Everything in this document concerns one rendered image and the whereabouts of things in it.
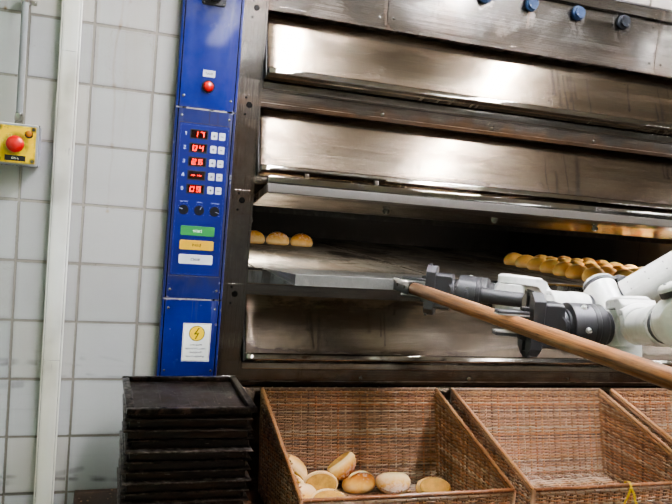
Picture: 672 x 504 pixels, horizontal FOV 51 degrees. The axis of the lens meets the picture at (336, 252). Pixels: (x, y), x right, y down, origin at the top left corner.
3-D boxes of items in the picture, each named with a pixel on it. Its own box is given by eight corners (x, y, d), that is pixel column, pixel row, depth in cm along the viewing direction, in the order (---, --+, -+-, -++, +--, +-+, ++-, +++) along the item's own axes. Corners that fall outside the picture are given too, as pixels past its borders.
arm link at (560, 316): (541, 293, 128) (603, 297, 130) (519, 286, 137) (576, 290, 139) (534, 363, 128) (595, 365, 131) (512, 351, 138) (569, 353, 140)
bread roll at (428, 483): (454, 499, 195) (448, 505, 199) (451, 475, 198) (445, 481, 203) (418, 499, 193) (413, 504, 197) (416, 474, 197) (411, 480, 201)
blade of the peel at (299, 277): (492, 294, 190) (493, 284, 190) (294, 285, 172) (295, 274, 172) (432, 276, 224) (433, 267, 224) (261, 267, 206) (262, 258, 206)
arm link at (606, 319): (597, 360, 130) (653, 362, 132) (596, 301, 131) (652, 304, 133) (566, 359, 141) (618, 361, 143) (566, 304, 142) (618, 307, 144)
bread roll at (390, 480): (411, 470, 200) (415, 488, 196) (406, 482, 204) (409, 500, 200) (376, 469, 198) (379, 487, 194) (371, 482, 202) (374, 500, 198)
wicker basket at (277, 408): (249, 480, 203) (257, 385, 201) (429, 473, 220) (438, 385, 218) (291, 569, 157) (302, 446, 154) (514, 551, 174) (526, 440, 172)
